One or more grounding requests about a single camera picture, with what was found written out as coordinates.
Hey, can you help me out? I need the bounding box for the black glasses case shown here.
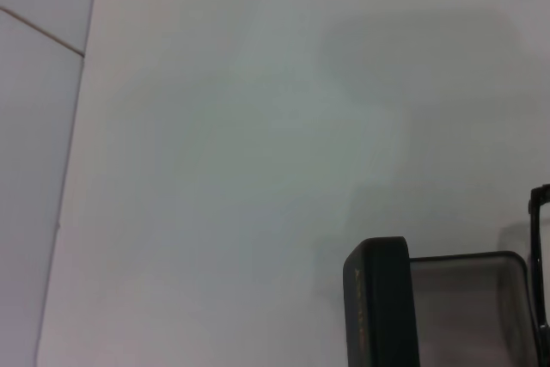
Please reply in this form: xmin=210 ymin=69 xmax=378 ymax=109
xmin=342 ymin=235 xmax=530 ymax=367

